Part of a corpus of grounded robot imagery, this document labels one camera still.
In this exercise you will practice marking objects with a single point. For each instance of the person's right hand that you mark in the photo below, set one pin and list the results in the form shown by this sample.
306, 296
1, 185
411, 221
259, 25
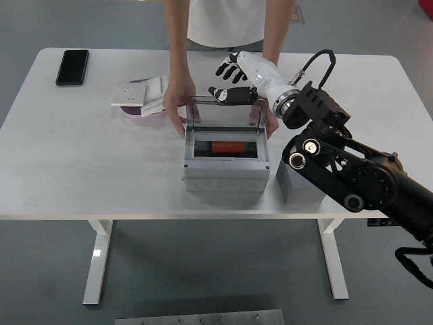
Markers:
176, 101

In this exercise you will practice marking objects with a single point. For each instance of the person's left hand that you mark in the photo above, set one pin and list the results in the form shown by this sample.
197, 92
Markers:
274, 123

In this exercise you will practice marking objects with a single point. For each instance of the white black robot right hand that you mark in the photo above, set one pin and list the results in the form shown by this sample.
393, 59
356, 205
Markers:
264, 74

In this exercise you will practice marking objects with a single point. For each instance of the smoky transparent box lid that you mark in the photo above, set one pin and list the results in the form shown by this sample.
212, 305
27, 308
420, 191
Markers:
203, 99

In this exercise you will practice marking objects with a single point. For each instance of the orange cylinder battery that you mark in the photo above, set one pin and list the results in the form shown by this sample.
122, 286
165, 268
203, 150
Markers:
228, 147

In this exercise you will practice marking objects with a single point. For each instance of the grey plastic junction box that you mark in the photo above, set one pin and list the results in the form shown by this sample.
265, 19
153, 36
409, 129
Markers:
226, 166

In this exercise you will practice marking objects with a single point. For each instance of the person's left forearm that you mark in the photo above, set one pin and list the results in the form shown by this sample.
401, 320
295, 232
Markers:
275, 34

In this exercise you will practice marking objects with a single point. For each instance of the person's right forearm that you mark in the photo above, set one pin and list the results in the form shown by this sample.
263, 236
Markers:
178, 44

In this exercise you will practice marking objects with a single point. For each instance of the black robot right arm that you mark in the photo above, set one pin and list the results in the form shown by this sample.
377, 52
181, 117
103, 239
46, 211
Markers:
372, 183

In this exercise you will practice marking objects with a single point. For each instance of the purple round dish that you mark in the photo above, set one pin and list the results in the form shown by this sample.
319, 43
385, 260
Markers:
130, 111

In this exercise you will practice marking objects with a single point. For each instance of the grey holder block with hole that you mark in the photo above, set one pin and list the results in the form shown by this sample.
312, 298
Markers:
287, 184

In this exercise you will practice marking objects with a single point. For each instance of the person's torso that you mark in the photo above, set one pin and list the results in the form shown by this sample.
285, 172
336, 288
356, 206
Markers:
225, 20

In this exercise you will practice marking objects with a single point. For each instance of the dark floor sign yellow print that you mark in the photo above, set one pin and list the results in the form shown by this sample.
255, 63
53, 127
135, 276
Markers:
297, 15

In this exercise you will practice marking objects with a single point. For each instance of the black smartphone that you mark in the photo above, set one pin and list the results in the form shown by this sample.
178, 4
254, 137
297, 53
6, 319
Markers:
72, 67

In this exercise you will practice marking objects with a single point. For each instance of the black desk control panel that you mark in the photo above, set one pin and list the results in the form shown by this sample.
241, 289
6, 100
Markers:
379, 222

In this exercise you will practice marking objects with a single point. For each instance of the white table leg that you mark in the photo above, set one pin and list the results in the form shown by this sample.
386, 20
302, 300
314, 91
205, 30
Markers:
338, 271
96, 264

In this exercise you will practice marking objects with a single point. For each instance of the red object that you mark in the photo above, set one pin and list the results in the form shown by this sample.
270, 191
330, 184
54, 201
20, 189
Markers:
426, 4

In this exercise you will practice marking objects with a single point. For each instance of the grey metal plate with screws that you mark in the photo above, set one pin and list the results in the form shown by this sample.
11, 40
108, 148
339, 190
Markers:
203, 318

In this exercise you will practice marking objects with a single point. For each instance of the white wall switch plate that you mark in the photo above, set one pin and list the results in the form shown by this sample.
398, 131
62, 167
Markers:
154, 107
157, 86

